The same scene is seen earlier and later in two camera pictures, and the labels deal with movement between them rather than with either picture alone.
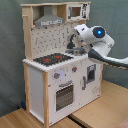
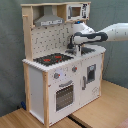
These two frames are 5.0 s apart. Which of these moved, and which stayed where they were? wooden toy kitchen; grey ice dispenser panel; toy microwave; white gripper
Moved: white gripper
Stayed: toy microwave; wooden toy kitchen; grey ice dispenser panel
